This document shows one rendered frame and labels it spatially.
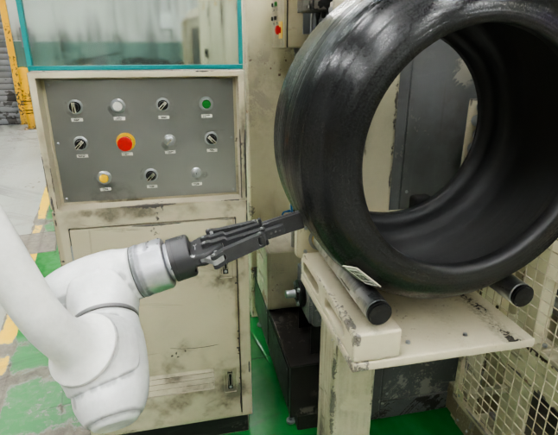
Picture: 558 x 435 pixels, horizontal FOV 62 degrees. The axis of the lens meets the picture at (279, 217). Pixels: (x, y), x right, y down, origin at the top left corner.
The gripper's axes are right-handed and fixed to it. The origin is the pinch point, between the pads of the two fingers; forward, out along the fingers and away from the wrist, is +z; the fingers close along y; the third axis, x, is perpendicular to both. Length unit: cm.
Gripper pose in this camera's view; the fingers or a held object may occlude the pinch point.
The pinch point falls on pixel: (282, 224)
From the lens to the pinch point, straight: 82.3
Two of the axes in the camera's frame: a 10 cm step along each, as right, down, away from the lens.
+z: 9.5, -3.1, 1.1
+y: -2.1, -3.3, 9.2
